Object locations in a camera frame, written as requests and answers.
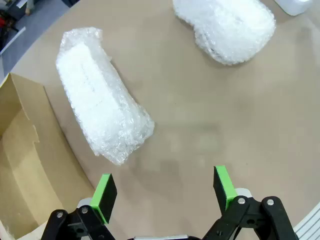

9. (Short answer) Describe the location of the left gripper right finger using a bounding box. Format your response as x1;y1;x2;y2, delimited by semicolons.
201;165;298;240

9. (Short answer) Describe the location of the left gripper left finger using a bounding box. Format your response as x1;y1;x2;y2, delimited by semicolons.
41;173;118;240

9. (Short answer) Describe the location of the bubble-wrapped clock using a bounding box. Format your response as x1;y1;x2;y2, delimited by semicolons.
172;0;277;66
55;27;155;166

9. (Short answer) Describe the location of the white digital clock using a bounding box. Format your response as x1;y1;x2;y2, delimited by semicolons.
273;0;313;16

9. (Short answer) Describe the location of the brown cardboard box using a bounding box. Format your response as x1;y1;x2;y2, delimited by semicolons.
0;72;101;238

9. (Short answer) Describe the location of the grey aluminium rail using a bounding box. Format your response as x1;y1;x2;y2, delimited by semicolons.
292;207;320;240

